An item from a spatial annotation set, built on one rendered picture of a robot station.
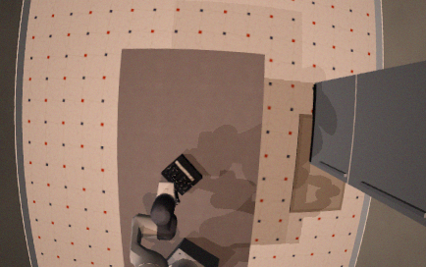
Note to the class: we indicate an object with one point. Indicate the black lighting desk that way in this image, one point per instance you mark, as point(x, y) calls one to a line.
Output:
point(183, 173)

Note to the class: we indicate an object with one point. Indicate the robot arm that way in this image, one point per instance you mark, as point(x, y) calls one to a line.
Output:
point(143, 227)

